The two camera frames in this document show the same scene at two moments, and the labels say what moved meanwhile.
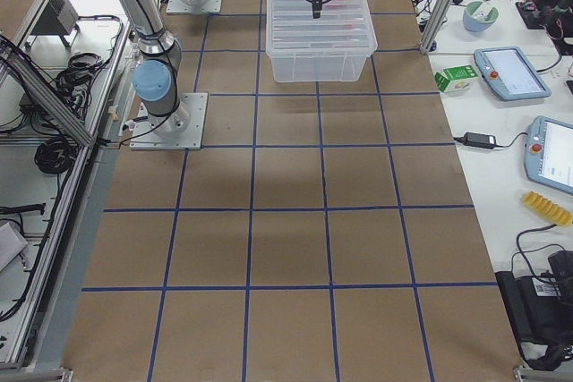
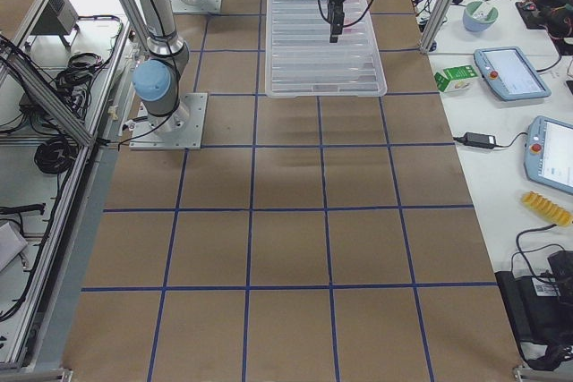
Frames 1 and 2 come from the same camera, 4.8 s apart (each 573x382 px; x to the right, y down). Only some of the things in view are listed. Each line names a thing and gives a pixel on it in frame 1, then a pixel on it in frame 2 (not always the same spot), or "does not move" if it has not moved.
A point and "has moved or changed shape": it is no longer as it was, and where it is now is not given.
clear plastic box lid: (345, 25) has moved or changed shape
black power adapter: (478, 140) does not move
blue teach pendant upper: (508, 74) does not move
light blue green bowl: (479, 16) does not move
